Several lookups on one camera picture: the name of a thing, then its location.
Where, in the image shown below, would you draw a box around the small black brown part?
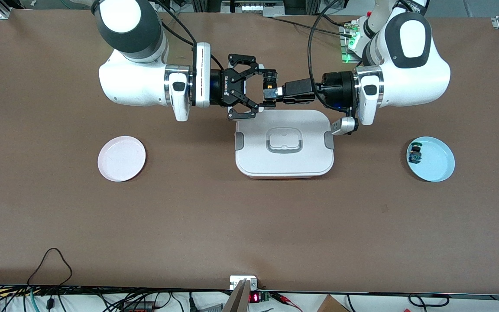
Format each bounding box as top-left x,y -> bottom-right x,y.
262,71 -> 285,101

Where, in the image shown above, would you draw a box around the white lidded box grey latches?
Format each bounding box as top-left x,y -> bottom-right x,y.
234,109 -> 335,179

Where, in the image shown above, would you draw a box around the white box at table edge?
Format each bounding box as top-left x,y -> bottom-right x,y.
230,275 -> 258,290

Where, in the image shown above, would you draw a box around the light blue round plate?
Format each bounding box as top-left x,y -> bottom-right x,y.
406,136 -> 455,182

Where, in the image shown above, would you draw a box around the pink round plate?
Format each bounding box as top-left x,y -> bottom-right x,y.
97,136 -> 146,182

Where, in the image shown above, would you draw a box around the grey slanted bar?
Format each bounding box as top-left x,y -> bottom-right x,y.
223,279 -> 251,312

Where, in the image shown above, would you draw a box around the brown cardboard piece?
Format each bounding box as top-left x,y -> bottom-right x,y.
316,295 -> 350,312

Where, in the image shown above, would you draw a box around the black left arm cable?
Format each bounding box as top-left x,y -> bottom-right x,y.
308,0 -> 342,101

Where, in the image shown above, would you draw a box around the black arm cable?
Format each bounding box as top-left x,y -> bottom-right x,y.
153,0 -> 225,71
308,0 -> 342,101

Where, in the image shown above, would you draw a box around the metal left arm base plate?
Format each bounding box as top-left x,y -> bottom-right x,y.
339,23 -> 363,64

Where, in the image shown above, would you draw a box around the metal frame equipment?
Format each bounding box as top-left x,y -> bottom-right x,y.
191,0 -> 320,17

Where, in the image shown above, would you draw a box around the black cable to base plate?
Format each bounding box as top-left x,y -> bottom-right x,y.
267,13 -> 355,36

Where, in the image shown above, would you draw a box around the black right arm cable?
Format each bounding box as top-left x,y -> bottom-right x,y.
153,0 -> 225,71

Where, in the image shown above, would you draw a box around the green push button switch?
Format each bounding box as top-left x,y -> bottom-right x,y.
408,142 -> 423,165

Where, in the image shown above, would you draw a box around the red wires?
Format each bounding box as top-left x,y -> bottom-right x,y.
270,292 -> 304,312

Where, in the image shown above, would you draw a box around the black coiled floor cable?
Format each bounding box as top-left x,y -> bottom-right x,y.
407,293 -> 450,307

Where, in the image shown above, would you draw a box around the black looped table cable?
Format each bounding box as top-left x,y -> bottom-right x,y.
27,247 -> 74,287

